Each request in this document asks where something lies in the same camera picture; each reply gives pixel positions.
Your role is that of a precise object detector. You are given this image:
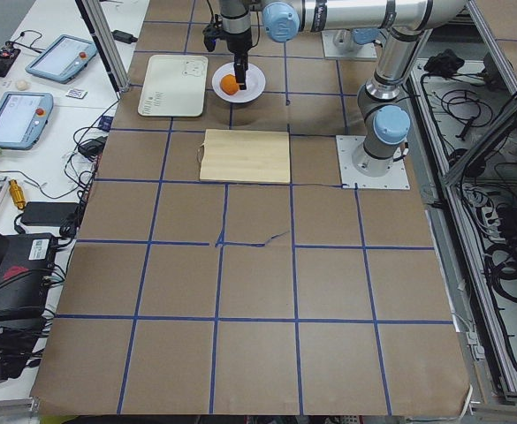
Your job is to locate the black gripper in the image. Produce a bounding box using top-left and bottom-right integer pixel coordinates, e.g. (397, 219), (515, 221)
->
(225, 29), (253, 90)

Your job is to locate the orange fruit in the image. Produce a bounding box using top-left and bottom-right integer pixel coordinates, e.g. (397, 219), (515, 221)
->
(219, 74), (240, 95)

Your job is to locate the white round plate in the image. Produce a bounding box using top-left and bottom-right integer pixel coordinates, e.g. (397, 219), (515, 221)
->
(211, 63), (266, 103)

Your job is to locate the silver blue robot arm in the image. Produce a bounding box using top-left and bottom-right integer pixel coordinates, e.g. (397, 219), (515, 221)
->
(203, 0), (467, 107)

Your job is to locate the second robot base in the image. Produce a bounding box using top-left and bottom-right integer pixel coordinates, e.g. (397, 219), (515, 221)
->
(322, 28), (380, 62)

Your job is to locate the cream bear tray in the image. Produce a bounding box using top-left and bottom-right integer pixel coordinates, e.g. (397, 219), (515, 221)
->
(138, 55), (208, 117)

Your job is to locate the wooden cutting board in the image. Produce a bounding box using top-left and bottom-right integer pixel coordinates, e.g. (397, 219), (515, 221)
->
(200, 129), (291, 184)

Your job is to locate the upper blue teach pendant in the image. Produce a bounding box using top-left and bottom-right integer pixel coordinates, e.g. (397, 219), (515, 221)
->
(26, 34), (97, 83)

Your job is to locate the blue teach pendant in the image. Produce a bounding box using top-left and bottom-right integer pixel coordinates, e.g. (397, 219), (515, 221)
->
(26, 34), (97, 83)
(0, 92), (54, 150)

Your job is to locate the lower blue teach pendant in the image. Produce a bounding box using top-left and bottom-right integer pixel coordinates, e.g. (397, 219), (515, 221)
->
(0, 92), (54, 150)

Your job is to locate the black power adapter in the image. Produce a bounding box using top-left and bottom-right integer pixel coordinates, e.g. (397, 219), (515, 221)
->
(20, 201), (78, 226)

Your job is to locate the brown paper table cover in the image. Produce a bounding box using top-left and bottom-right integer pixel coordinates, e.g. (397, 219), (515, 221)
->
(32, 1), (490, 417)

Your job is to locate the gold metal cylinder tool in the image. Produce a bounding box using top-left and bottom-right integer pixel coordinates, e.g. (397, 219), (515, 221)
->
(9, 179), (27, 210)

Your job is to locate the black electronics box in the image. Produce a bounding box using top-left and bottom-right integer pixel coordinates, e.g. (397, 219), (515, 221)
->
(0, 233), (57, 321)

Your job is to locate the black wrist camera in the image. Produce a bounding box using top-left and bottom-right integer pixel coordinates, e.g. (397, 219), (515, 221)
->
(202, 14), (223, 52)

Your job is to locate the aluminium frame post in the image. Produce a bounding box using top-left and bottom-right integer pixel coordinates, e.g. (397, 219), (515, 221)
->
(74, 0), (130, 94)

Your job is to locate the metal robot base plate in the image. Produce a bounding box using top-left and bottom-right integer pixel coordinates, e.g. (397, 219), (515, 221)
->
(336, 135), (410, 190)

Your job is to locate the black cable bundle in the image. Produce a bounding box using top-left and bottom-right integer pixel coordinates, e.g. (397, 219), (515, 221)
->
(483, 245), (517, 304)

